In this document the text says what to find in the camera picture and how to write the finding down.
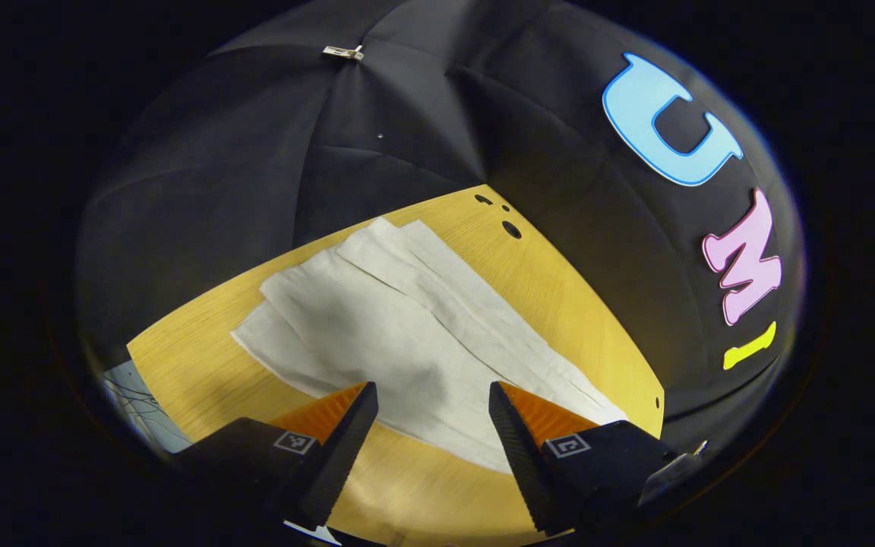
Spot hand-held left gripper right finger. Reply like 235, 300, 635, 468
488, 381, 681, 536

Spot black backdrop cloth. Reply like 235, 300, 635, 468
77, 0, 807, 457

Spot white jeans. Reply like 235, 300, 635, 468
231, 217, 628, 476

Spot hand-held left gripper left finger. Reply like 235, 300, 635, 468
172, 381, 379, 533

